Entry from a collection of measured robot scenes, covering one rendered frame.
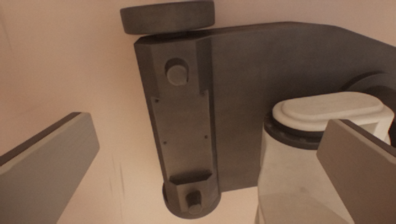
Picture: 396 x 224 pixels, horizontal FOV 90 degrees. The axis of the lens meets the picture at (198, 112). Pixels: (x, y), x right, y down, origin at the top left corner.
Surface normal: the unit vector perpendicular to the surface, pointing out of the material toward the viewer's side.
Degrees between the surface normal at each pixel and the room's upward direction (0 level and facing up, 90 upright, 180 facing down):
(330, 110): 90
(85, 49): 0
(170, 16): 2
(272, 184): 90
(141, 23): 31
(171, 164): 0
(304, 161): 90
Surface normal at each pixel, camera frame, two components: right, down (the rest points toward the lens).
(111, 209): 0.14, 0.45
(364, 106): -0.08, -0.88
